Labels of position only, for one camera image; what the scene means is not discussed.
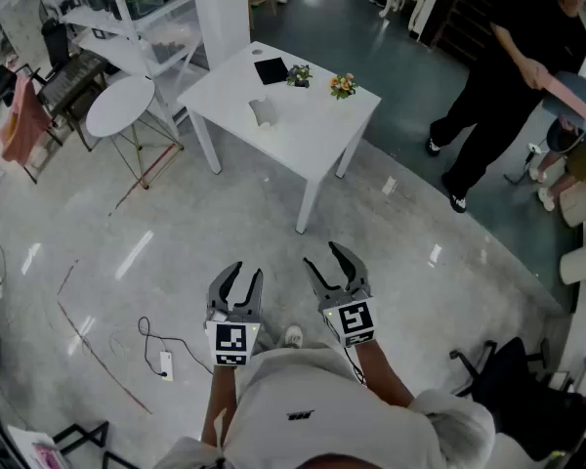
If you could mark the pink folder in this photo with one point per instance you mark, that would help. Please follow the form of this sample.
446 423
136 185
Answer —
564 93

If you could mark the white power strip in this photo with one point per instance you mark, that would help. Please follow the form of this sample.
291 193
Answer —
166 365

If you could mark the black office chair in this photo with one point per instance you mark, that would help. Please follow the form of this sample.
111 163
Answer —
522 389

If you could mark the black bin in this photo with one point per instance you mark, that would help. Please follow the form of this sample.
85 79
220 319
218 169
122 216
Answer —
56 42

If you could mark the white metal shelving rack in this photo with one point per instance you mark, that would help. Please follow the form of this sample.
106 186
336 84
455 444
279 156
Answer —
127 22

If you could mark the dark wooden side table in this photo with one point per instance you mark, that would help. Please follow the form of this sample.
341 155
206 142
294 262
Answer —
71 83

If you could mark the person's left forearm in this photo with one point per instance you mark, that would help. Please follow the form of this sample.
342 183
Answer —
220 398

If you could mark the person's grey trousers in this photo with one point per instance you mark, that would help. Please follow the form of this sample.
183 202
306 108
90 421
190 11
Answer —
267 342

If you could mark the purple potted flowers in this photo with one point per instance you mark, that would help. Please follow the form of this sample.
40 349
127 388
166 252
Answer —
299 75

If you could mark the person's right forearm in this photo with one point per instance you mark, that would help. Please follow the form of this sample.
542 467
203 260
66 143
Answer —
378 374

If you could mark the black cloth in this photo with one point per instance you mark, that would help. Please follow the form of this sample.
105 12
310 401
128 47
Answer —
271 71

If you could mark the white square table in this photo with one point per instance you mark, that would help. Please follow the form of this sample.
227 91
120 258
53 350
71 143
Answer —
303 125

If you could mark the pink cloth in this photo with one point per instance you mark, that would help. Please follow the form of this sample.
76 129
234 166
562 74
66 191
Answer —
22 120

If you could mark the white power adapter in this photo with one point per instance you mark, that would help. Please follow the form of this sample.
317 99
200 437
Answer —
532 148

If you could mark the round white side table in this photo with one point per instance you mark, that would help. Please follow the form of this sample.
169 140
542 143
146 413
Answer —
119 105

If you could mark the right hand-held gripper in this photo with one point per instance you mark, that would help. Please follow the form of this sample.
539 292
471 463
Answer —
354 318

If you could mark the orange potted flowers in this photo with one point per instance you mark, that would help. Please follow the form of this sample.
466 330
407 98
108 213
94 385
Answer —
343 86

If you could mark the person's white shoe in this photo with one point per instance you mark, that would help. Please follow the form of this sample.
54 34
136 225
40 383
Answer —
293 336

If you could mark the dark wooden staircase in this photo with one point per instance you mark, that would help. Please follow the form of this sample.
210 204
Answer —
461 12

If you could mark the white paper roll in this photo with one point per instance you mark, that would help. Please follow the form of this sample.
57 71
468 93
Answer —
583 262

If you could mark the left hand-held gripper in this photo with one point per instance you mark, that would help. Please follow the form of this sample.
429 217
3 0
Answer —
232 337

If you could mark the clear plastic storage bin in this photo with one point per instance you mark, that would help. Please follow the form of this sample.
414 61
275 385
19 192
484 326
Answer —
168 49

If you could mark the person's white shirt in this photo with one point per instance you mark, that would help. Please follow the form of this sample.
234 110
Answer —
312 389

